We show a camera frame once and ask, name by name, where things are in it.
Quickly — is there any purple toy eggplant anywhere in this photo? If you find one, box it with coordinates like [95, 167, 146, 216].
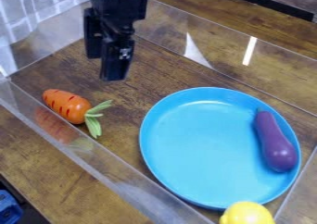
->
[256, 109, 299, 172]

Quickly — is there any orange toy carrot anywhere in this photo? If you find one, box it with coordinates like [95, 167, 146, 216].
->
[42, 89, 111, 138]

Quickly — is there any clear acrylic enclosure wall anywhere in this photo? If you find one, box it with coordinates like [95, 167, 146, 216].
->
[0, 0, 317, 224]

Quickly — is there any yellow toy fruit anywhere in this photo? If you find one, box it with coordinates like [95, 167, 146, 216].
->
[220, 201, 276, 224]

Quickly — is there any blue round plate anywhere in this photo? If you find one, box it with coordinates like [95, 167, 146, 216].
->
[140, 87, 300, 209]

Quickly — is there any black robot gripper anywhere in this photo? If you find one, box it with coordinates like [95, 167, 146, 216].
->
[83, 0, 148, 81]

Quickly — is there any blue plastic object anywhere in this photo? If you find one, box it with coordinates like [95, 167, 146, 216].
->
[0, 190, 25, 224]

